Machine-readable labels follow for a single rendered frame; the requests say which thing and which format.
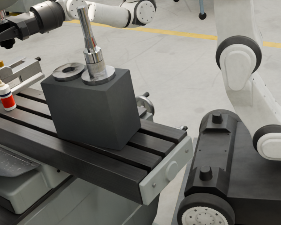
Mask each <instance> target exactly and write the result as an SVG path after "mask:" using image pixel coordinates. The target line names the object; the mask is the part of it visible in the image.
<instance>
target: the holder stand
mask: <svg viewBox="0 0 281 225"><path fill-rule="evenodd" d="M105 66H106V70H107V72H106V73H105V74H104V75H102V76H99V77H91V76H89V73H88V69H87V66H86V65H83V64H82V63H79V62H72V63H66V64H64V65H61V66H59V67H58V68H56V69H55V70H54V71H53V73H52V74H51V75H50V76H48V77H47V78H46V79H44V80H43V81H42V82H40V84H41V87H42V90H43V93H44V96H45V99H46V102H47V105H48V108H49V111H50V114H51V117H52V120H53V123H54V126H55V129H56V131H57V134H58V137H59V138H63V139H67V140H72V141H76V142H82V143H86V144H91V145H95V146H101V147H106V148H110V149H115V150H121V149H122V148H123V147H124V146H125V145H126V144H127V142H128V141H129V140H130V139H131V138H132V137H133V135H134V134H135V133H136V132H137V131H138V129H139V128H140V127H141V121H140V117H139V113H138V108H137V104H136V98H135V93H134V89H133V84H132V78H131V74H130V70H129V69H122V68H114V67H112V66H109V65H105Z"/></svg>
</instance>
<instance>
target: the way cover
mask: <svg viewBox="0 0 281 225"><path fill-rule="evenodd" d="M32 165H33V166H32ZM39 166H41V164H39V163H36V162H34V161H32V160H29V159H27V158H25V157H22V156H20V155H18V154H16V153H13V152H11V151H9V150H7V149H4V148H2V147H0V176H6V177H17V176H19V175H21V174H23V173H26V172H28V171H30V170H32V169H34V168H36V167H39Z"/></svg>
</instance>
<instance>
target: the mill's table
mask: <svg viewBox="0 0 281 225"><path fill-rule="evenodd" d="M13 98H14V101H15V103H16V107H15V108H14V109H13V110H10V111H7V110H5V109H4V106H3V104H2V103H1V104H0V144H1V145H4V146H6V147H8V148H10V149H13V150H15V151H18V152H20V153H22V154H25V155H27V156H29V157H32V158H34V159H36V160H38V161H41V162H43V163H45V164H48V165H50V166H52V167H55V168H57V169H60V170H62V171H64V172H66V173H69V174H71V175H73V176H76V177H78V178H80V179H83V180H85V181H87V182H90V183H92V184H94V185H96V186H99V187H101V188H104V189H106V190H108V191H111V192H113V193H115V194H117V195H120V196H122V197H124V198H127V199H129V200H131V201H134V202H136V203H138V204H141V205H142V204H145V205H149V204H150V203H151V202H152V201H153V200H154V199H155V198H156V196H157V195H158V194H159V193H160V192H161V191H162V190H163V189H164V188H165V187H166V186H167V185H168V184H169V183H170V182H171V181H172V180H173V179H174V178H175V177H176V175H177V173H178V172H179V171H180V170H181V169H182V168H183V167H184V166H185V165H186V164H187V163H188V162H189V161H190V160H191V159H192V157H193V156H194V151H193V144H192V137H191V136H188V135H187V131H184V130H181V129H177V128H173V127H170V126H166V125H162V124H159V123H156V122H152V121H148V120H144V119H141V118H140V123H141V127H140V128H139V129H138V131H137V132H136V133H135V134H134V135H133V137H132V138H131V139H130V140H129V141H128V142H127V144H126V145H125V146H124V147H123V148H122V149H121V150H115V149H110V148H106V147H101V146H95V145H91V144H86V143H82V142H76V141H72V140H67V139H63V138H59V137H58V134H57V131H56V129H55V126H54V123H53V120H52V117H51V114H50V111H49V108H48V105H47V102H46V99H45V96H44V93H43V91H39V90H36V89H33V88H29V87H28V88H26V89H25V90H23V91H21V92H19V93H17V94H16V95H14V96H13Z"/></svg>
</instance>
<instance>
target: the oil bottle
mask: <svg viewBox="0 0 281 225"><path fill-rule="evenodd" d="M0 99H1V101H2V104H3V106H4V109H5V110H7V111H10V110H13V109H14V108H15V107H16V103H15V101H14V98H13V96H12V93H11V90H10V88H9V85H8V84H4V83H3V82H2V81H1V80H0Z"/></svg>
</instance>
